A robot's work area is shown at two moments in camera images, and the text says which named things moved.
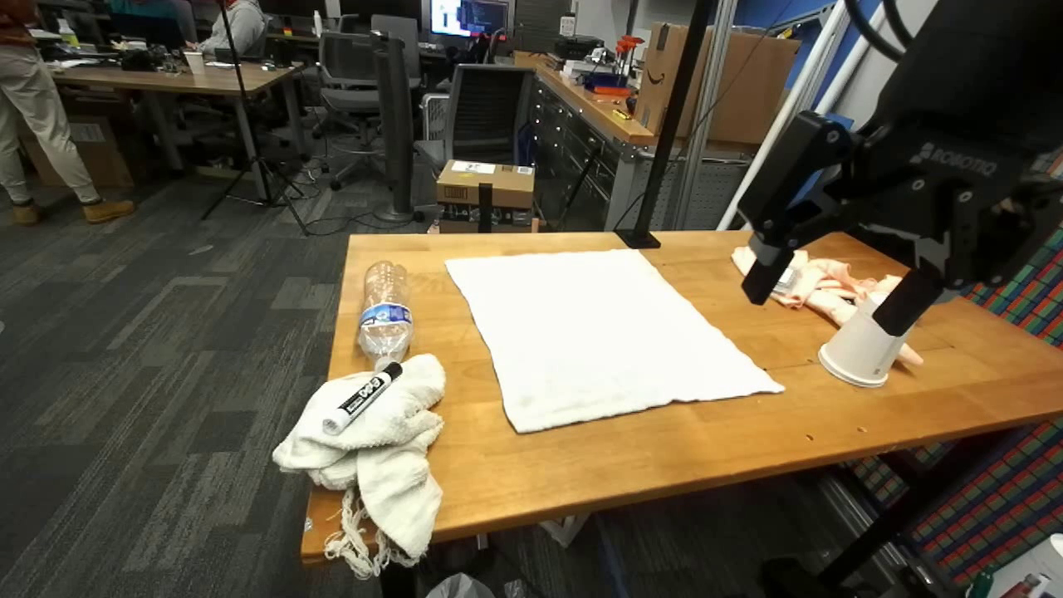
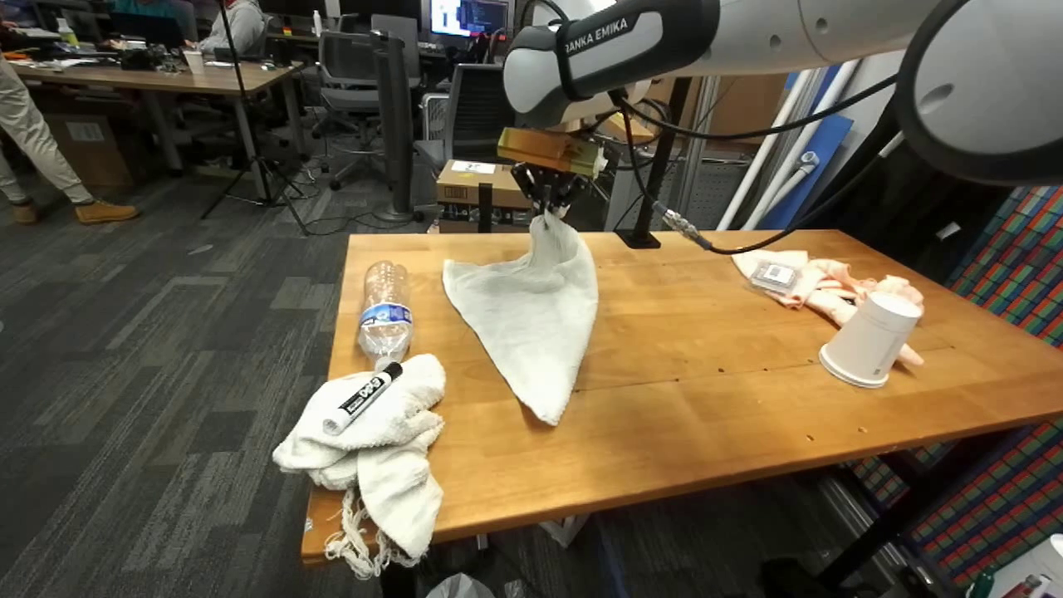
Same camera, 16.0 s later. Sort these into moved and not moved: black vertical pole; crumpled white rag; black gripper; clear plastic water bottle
Moved: black gripper
Not moved: black vertical pole; crumpled white rag; clear plastic water bottle
